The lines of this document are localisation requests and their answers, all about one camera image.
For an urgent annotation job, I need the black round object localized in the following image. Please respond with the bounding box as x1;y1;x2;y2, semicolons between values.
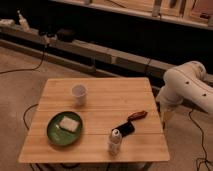
57;29;75;42

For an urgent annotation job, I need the black cable right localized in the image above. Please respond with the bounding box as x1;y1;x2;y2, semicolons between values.
188;108;213;171

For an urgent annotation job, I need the black cable under table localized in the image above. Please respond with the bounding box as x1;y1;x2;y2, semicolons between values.
22;103;40;131

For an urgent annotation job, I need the small white bottle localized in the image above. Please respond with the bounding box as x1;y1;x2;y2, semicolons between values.
108;129;122;155

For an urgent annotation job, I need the green ceramic bowl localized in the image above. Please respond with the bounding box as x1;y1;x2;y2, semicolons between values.
46;111;83;146

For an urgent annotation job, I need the white spray bottle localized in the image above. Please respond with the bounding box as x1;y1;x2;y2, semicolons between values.
17;11;30;31

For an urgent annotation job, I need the white plastic cup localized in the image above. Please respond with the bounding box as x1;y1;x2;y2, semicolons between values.
71;84;87;106

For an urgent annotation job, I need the black floor cable left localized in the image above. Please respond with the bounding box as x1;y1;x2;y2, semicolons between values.
0;44;47;76

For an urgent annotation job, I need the white sponge block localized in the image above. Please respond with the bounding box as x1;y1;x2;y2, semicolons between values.
59;117;79;132

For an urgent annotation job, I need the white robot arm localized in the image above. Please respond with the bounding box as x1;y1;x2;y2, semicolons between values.
156;61;213;124

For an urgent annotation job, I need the wooden table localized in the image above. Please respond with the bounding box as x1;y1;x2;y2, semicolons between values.
19;78;170;163

